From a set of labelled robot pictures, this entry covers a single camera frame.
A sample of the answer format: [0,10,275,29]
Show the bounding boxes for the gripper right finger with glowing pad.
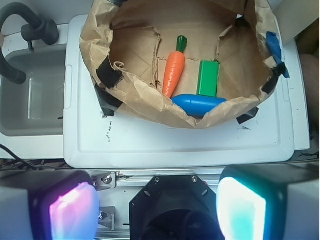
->
[216,164,320,240]

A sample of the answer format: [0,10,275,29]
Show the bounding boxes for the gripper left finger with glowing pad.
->
[0,170,100,240]

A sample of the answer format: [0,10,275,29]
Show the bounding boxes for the orange toy carrot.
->
[162,35,188,98]

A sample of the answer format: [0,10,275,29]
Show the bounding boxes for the white plastic tray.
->
[63,15,310,170]

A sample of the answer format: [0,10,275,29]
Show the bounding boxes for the grey toy sink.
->
[0,24,69,159]

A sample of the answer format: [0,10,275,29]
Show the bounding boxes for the blue toy capsule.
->
[171,94,227,117]

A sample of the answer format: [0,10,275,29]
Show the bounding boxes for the green rectangular block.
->
[197,60,220,98]

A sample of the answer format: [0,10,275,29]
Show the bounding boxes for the blue tape piece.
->
[266,31,290,79]

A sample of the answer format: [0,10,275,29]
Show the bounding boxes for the brown paper bag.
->
[80,0,283,129]

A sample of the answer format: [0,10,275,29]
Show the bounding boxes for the black toy faucet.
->
[0,2,60,86]

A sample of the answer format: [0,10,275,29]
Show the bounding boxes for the black cable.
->
[0,144,73,172]

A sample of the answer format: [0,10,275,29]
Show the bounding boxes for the black octagonal mount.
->
[129,175,225,240]

